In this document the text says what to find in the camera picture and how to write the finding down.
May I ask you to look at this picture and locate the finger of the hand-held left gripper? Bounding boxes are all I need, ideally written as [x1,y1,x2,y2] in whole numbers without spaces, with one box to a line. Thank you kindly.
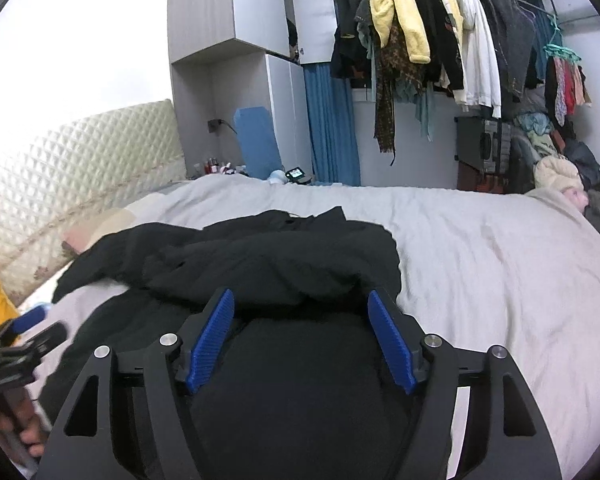
[0,304,49,342]
[10,322,70,362]

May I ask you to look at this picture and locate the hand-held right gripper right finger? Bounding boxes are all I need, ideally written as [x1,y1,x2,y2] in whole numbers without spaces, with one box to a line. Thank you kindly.
[366,289,564,480]

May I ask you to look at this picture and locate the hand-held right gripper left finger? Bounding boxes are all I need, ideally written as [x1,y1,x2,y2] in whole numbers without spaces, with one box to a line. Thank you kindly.
[35,287,237,480]

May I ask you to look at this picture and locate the black garment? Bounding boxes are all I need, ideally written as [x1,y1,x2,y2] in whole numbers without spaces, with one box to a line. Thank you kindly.
[37,207,455,480]

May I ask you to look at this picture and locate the pile of clothes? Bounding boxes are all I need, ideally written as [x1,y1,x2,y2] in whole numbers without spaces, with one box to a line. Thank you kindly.
[510,110,600,243]

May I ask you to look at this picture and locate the colourful hanging clothes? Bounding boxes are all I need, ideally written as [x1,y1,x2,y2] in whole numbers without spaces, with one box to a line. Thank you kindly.
[545,55,594,129]

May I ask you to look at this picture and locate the teal clothes hanger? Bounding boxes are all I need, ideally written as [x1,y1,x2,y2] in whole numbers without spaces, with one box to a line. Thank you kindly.
[543,12,584,63]

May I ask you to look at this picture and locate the person's left hand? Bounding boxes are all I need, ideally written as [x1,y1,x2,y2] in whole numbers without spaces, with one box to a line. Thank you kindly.
[0,392,54,472]

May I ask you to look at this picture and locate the bed with white sheet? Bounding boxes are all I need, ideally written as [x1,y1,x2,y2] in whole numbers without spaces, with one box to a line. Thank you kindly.
[15,174,600,478]

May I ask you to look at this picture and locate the cream quilted headboard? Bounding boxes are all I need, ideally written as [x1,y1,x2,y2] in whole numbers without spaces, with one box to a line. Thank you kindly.
[0,99,188,307]

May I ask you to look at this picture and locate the group of cosmetic bottles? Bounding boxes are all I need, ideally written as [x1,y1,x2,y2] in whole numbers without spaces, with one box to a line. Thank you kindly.
[192,155,247,177]

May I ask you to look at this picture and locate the blue cushion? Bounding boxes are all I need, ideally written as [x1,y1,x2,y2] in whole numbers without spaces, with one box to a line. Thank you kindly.
[233,106,284,181]

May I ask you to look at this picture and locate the dark storage shelf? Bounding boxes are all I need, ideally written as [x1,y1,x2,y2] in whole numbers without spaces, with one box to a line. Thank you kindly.
[454,116,515,194]

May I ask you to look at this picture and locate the blue curtain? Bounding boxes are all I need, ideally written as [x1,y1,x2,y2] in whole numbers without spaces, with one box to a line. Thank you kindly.
[302,62,362,187]

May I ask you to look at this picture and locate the teal hanging garment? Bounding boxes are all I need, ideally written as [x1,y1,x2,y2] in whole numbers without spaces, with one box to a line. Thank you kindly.
[356,7,437,142]

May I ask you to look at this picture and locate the leopard print scarf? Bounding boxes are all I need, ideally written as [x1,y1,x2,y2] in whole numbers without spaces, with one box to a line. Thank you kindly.
[373,15,424,155]

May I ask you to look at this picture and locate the white hoodie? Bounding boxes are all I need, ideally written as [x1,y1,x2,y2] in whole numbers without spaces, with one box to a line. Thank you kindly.
[450,0,504,120]

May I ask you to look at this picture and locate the black hanging jacket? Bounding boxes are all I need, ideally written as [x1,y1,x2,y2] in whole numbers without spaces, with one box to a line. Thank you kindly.
[329,0,377,82]

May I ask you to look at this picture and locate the black hanging coat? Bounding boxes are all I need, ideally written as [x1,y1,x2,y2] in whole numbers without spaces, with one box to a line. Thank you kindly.
[410,0,467,95]

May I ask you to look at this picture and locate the grey wardrobe cabinet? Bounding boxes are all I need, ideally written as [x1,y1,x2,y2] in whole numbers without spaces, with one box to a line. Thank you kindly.
[167,0,313,182]

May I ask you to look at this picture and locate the dark grey coat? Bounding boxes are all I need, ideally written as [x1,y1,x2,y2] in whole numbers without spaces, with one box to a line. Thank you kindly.
[472,0,543,105]

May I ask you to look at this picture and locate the yellow fleece jacket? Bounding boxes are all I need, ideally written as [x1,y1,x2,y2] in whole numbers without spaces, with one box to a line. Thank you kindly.
[367,0,432,65]

